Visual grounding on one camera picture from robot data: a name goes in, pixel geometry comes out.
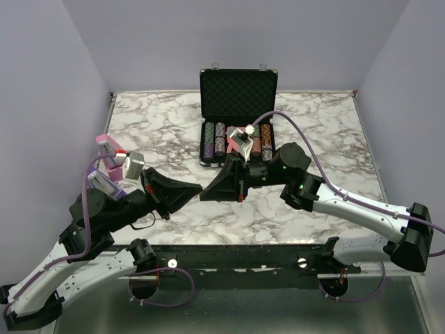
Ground purple cable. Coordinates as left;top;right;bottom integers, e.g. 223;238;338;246
252;110;445;303
1;148;195;314

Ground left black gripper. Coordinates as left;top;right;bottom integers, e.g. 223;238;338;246
106;167;205;233

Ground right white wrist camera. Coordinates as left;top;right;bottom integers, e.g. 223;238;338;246
226;125;254;162

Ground pink metronome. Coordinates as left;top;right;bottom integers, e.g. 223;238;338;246
96;134;129;182

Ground aluminium extrusion frame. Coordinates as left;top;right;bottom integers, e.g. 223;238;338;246
41;243;432;334

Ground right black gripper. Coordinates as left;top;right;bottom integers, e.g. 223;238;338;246
200;152;290;202

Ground grey poker chip stack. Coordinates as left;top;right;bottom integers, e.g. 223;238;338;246
214;122;225;157

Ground purple poker chip stack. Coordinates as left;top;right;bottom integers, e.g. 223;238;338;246
203;143;214;161

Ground green poker chip stack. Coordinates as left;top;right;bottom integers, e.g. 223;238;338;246
204;122;215;145

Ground black poker chip case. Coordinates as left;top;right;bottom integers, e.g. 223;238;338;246
199;64;278;168

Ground orange poker chip stack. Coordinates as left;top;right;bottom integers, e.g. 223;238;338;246
261;124;272;148

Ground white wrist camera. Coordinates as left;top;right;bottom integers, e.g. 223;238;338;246
226;125;254;162
122;151;145;191

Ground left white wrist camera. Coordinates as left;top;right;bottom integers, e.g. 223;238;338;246
122;151;145;191

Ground purple metronome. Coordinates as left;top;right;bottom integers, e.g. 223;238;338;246
87;166;127;200

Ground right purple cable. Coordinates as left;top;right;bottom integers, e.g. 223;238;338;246
252;110;445;303

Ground pink playing card deck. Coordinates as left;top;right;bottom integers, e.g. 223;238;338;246
225;126;253;154

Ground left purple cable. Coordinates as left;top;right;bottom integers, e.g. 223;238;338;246
1;148;195;314

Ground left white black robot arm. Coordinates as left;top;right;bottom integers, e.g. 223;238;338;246
1;168;202;331

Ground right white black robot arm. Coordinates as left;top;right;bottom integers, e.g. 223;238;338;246
200;143;434;273

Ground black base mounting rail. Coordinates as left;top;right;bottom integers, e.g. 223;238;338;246
136;238;361;290

